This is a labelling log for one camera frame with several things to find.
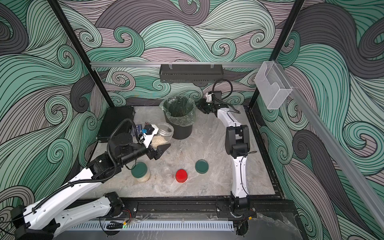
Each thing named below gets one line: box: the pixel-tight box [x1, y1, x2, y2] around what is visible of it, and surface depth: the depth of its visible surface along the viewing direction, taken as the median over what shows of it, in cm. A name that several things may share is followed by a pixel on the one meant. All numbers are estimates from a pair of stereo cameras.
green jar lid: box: [195, 159, 209, 174], surface depth 89 cm
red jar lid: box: [175, 169, 188, 183], surface depth 86 cm
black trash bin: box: [160, 104, 196, 140], surface depth 86 cm
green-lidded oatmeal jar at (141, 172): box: [131, 162, 151, 183], surface depth 78 cm
